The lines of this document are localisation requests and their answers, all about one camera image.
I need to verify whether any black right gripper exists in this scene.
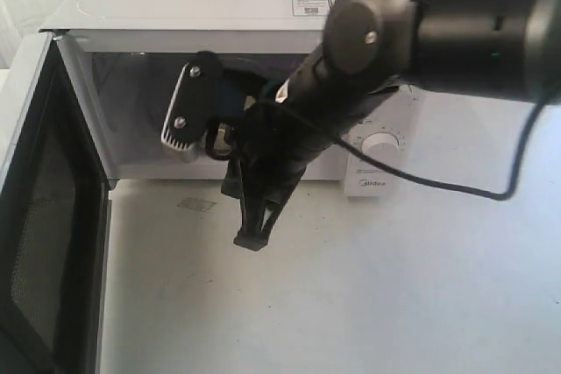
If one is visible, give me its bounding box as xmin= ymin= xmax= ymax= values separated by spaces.
xmin=223 ymin=102 xmax=333 ymax=251

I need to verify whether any white microwave oven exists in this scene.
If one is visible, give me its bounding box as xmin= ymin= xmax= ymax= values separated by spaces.
xmin=1 ymin=32 xmax=110 ymax=373

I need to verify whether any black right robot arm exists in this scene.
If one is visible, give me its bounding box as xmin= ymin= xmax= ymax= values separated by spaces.
xmin=222 ymin=0 xmax=560 ymax=251

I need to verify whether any white microwave oven body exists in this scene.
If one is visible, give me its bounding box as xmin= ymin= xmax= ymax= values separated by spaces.
xmin=38 ymin=0 xmax=420 ymax=200

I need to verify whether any clear tape patch on table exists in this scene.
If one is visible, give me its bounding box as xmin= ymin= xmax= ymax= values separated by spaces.
xmin=177 ymin=197 xmax=216 ymax=212

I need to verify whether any lower white timer knob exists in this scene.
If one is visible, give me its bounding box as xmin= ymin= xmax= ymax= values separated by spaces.
xmin=360 ymin=132 xmax=401 ymax=162

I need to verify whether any red bordered warning sticker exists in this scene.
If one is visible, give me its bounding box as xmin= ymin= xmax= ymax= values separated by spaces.
xmin=292 ymin=0 xmax=330 ymax=17

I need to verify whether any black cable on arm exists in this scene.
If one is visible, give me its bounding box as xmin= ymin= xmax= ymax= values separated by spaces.
xmin=245 ymin=97 xmax=549 ymax=202

